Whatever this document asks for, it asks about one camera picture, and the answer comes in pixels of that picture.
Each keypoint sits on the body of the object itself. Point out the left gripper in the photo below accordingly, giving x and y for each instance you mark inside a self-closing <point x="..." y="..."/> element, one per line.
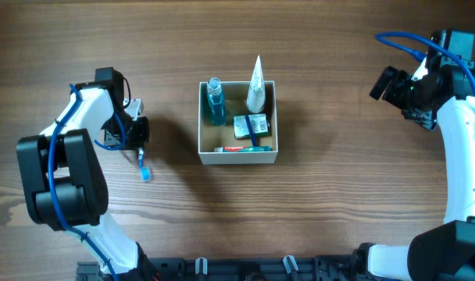
<point x="142" y="135"/>

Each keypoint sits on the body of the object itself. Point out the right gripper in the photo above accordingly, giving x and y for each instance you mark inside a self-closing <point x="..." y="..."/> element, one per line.
<point x="424" y="119"/>

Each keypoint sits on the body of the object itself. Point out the blue white toothbrush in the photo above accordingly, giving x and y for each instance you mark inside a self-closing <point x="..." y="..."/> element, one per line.
<point x="145" y="172"/>

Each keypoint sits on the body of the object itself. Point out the blue mouthwash bottle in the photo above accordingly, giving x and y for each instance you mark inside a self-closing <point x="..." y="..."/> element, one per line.
<point x="216" y="100"/>

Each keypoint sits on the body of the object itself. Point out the white lotion tube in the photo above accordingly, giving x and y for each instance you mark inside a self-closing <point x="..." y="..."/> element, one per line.
<point x="256" y="93"/>

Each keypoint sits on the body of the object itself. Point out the green soap bar pack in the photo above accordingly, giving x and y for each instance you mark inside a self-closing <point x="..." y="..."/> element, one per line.
<point x="259" y="124"/>

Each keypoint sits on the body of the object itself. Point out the toothpaste tube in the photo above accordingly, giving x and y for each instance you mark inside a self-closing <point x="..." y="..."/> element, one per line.
<point x="244" y="149"/>

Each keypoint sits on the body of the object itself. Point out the blue disposable razor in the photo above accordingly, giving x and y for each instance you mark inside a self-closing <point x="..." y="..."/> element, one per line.
<point x="251" y="131"/>

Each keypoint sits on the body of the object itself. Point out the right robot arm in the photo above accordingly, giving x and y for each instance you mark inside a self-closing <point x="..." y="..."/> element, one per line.
<point x="440" y="94"/>

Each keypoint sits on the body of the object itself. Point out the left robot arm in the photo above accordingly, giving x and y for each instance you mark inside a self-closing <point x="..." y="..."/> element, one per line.
<point x="63" y="183"/>

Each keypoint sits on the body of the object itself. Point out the open white cardboard box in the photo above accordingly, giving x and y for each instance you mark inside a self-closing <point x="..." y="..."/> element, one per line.
<point x="211" y="137"/>

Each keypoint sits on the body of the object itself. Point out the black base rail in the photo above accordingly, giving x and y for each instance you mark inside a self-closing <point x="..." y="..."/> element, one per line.
<point x="334" y="267"/>

